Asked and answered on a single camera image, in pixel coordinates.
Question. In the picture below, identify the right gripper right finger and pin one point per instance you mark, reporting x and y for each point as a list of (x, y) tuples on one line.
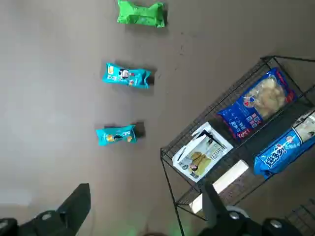
[(211, 209)]

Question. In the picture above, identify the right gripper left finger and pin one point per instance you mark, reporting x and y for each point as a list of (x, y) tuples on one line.
[(73, 209)]

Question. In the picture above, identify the teal chips packet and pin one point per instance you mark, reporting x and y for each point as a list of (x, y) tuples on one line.
[(125, 76), (115, 135)]

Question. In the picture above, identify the green chips packet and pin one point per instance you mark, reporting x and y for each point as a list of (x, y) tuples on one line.
[(140, 13)]

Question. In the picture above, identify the cream cardboard box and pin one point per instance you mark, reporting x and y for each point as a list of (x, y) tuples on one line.
[(231, 174)]

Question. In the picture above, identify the white snack pack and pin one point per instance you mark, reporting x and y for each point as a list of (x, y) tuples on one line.
[(201, 155)]

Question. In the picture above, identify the blue biscuit packet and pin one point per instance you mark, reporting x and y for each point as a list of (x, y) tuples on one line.
[(283, 150)]

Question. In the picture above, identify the blue windowed snack bag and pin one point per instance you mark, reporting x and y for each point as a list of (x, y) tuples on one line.
[(256, 105)]

